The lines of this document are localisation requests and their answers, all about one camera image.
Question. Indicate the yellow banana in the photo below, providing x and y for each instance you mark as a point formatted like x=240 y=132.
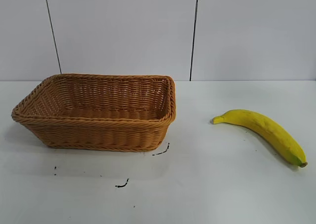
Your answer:
x=266 y=130

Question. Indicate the brown woven wicker basket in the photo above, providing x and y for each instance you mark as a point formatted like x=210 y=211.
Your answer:
x=98 y=132

